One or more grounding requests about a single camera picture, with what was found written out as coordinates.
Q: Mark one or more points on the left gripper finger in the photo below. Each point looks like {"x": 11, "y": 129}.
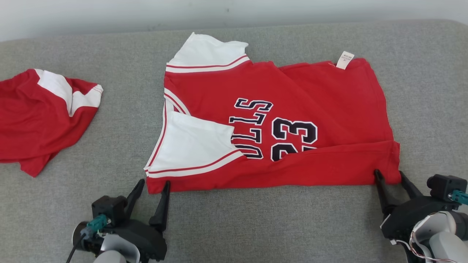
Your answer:
{"x": 162, "y": 212}
{"x": 136, "y": 197}

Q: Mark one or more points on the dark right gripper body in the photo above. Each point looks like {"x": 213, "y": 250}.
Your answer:
{"x": 409, "y": 217}

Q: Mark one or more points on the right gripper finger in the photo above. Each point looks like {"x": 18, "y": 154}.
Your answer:
{"x": 410, "y": 190}
{"x": 387, "y": 199}

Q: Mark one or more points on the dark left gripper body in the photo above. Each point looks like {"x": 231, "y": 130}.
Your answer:
{"x": 146, "y": 239}

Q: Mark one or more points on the red jersey printed 23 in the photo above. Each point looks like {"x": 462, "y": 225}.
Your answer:
{"x": 329, "y": 109}

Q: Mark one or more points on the red white sports jersey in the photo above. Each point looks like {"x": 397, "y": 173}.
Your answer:
{"x": 33, "y": 128}

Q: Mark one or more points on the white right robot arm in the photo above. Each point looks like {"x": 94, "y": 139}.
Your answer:
{"x": 446, "y": 241}

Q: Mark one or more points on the grey fabric sofa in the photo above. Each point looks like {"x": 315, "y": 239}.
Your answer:
{"x": 256, "y": 226}

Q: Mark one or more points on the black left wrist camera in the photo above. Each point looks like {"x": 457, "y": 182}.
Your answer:
{"x": 109, "y": 208}

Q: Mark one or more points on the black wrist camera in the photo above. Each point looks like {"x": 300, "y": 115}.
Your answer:
{"x": 109, "y": 208}
{"x": 444, "y": 186}

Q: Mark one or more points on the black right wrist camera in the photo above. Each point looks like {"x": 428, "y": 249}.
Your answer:
{"x": 444, "y": 186}

